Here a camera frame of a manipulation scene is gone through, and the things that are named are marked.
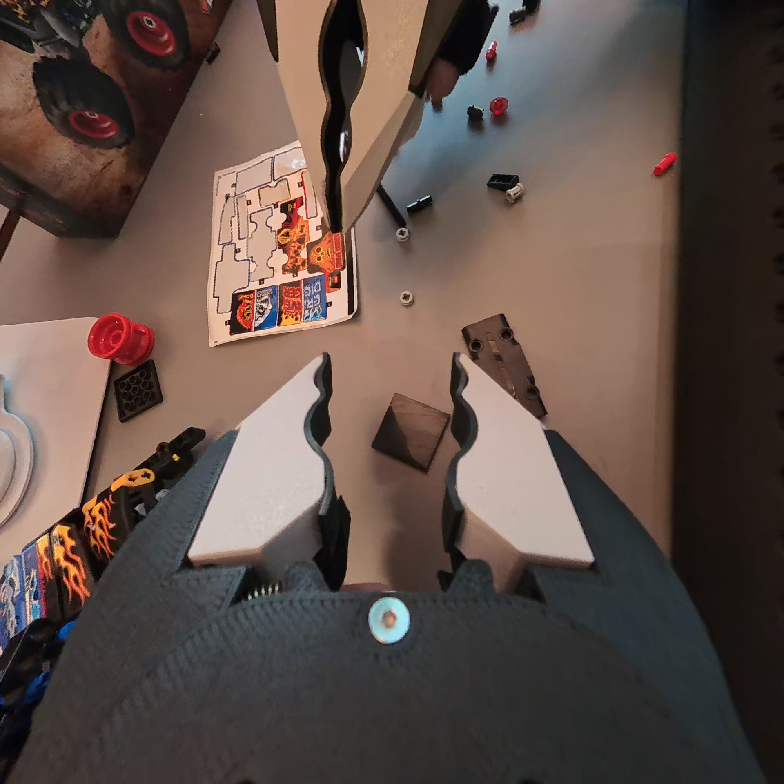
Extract toy truck model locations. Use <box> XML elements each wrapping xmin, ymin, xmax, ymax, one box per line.
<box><xmin>0</xmin><ymin>427</ymin><xmax>207</xmax><ymax>754</ymax></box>

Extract white booklet stand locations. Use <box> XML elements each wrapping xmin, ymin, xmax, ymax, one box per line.
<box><xmin>0</xmin><ymin>316</ymin><xmax>113</xmax><ymax>529</ymax></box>

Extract person's right hand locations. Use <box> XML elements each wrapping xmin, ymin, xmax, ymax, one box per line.
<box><xmin>425</xmin><ymin>58</ymin><xmax>461</xmax><ymax>104</ymax></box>

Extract toy truck set box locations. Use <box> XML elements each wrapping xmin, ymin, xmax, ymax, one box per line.
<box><xmin>0</xmin><ymin>0</ymin><xmax>234</xmax><ymax>238</ymax></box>

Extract sticker sheet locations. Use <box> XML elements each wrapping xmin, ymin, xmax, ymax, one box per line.
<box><xmin>208</xmin><ymin>141</ymin><xmax>359</xmax><ymax>349</ymax></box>

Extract black smooth square tile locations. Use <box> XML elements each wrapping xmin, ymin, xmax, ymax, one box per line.
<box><xmin>371</xmin><ymin>392</ymin><xmax>452</xmax><ymax>473</ymax></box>

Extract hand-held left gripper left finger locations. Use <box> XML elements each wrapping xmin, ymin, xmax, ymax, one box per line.
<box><xmin>187</xmin><ymin>352</ymin><xmax>351</xmax><ymax>592</ymax></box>

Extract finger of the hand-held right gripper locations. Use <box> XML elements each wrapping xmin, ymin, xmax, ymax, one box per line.
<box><xmin>256</xmin><ymin>0</ymin><xmax>344</xmax><ymax>232</ymax></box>
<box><xmin>339</xmin><ymin>0</ymin><xmax>468</xmax><ymax>234</ymax></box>

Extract red toy wheel hub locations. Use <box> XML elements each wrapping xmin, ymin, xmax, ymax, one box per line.
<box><xmin>87</xmin><ymin>313</ymin><xmax>156</xmax><ymax>361</ymax></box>

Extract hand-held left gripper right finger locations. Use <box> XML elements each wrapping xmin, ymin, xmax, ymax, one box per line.
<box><xmin>441</xmin><ymin>352</ymin><xmax>596</xmax><ymax>594</ymax></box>

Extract grey desk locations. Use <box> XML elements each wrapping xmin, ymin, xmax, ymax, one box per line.
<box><xmin>0</xmin><ymin>0</ymin><xmax>686</xmax><ymax>589</ymax></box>

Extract long black toy axle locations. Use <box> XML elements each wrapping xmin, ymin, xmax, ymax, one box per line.
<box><xmin>375</xmin><ymin>183</ymin><xmax>408</xmax><ymax>229</ymax></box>

